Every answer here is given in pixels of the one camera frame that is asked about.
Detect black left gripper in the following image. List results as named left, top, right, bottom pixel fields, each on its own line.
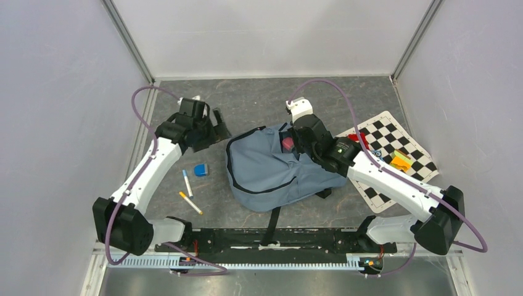
left=192, top=109, right=232, bottom=154

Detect pink grey eraser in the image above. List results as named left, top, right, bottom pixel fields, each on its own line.
left=281, top=137, right=295, bottom=152

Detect blue fabric backpack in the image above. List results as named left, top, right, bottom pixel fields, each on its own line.
left=226, top=123, right=347, bottom=246

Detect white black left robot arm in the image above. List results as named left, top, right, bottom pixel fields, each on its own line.
left=93, top=98, right=231, bottom=256

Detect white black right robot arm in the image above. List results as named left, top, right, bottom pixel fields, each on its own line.
left=290, top=114, right=465, bottom=255

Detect blue pencil sharpener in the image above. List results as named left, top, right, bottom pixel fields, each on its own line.
left=194, top=163, right=209, bottom=177

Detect red toy block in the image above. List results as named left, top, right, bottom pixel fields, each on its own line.
left=347, top=132, right=370, bottom=150

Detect blue cap marker pen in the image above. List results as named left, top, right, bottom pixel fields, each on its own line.
left=182, top=170, right=194, bottom=199

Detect owl pattern eraser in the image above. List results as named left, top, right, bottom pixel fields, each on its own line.
left=371, top=150, right=384, bottom=161

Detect yellow cap marker pen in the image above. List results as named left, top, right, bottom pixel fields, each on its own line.
left=178, top=191, right=204, bottom=215

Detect black white checkered mat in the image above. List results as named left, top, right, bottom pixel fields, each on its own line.
left=351, top=111, right=439, bottom=213

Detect orange green toy blocks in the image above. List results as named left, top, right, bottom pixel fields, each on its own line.
left=389, top=149, right=414, bottom=173

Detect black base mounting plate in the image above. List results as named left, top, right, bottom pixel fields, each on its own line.
left=175, top=228, right=397, bottom=264

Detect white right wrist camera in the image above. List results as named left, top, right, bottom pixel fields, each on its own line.
left=286, top=97, right=313, bottom=123

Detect slotted cable duct rail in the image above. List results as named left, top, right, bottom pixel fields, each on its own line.
left=110, top=253, right=364, bottom=271

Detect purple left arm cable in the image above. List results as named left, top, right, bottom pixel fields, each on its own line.
left=104, top=86, right=229, bottom=278

